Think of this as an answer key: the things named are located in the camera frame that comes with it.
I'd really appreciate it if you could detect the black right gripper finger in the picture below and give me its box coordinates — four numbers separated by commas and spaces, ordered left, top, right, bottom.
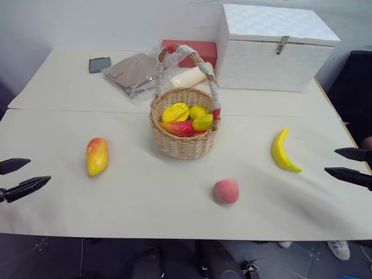
324, 167, 372, 192
334, 147, 372, 163

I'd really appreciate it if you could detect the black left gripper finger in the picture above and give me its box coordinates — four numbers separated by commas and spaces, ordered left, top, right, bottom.
0, 158, 31, 176
3, 175, 52, 204

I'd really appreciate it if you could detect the yellow green fruit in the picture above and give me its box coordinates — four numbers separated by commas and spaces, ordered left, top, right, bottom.
192, 114, 214, 132

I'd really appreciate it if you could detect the white sneaker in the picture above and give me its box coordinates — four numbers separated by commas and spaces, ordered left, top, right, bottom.
327, 240, 351, 261

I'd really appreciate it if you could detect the yellow banana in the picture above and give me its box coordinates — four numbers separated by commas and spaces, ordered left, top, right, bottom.
271, 128, 303, 174

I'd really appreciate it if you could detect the large red yellow mango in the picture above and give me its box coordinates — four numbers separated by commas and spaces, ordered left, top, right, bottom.
85, 137, 109, 177

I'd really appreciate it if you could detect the pink peach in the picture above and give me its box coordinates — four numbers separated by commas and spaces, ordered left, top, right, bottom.
213, 179, 240, 205

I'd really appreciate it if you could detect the small grey flat device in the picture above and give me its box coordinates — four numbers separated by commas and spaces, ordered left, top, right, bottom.
88, 56, 112, 74

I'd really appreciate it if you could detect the white box with metal latch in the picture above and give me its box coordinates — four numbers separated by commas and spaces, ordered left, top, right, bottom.
215, 3, 341, 93

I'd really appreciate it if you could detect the plastic bag of cardboard pieces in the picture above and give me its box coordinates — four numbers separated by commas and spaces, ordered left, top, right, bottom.
102, 46, 187, 100

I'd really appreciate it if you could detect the small red yellow mango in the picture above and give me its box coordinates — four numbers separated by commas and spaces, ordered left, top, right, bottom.
159, 120, 195, 137

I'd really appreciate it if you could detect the yellow lemon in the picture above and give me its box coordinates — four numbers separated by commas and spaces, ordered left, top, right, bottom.
189, 105, 209, 120

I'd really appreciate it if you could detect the red box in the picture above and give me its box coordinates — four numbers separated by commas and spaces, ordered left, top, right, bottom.
161, 39, 219, 69

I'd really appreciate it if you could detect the cream white roll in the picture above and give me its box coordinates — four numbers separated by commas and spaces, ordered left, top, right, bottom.
169, 68, 206, 88

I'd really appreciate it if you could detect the wicker basket with handle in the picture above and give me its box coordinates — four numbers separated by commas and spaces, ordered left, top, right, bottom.
149, 44, 223, 160

